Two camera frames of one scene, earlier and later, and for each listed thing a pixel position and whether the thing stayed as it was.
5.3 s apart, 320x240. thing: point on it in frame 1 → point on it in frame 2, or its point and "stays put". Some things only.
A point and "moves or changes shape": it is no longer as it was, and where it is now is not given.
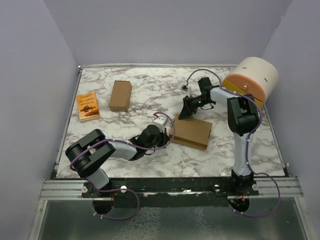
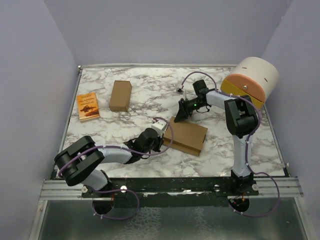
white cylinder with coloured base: (257, 77) stays put
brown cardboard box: (192, 131) moves or changes shape
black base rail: (184, 191) stays put
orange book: (88, 107) stays put
